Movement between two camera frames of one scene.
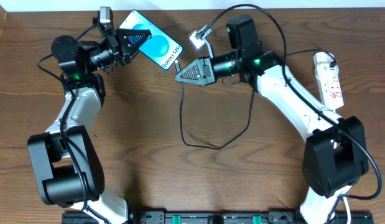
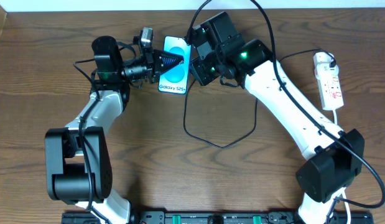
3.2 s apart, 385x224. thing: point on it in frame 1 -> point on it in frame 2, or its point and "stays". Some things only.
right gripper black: [207, 70] stays
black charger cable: [250, 109] -> [333, 63]
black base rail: [218, 216] stays
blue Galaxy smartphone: [160, 48] -> [177, 80]
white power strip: [328, 80] stays
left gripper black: [120, 48] -> [150, 66]
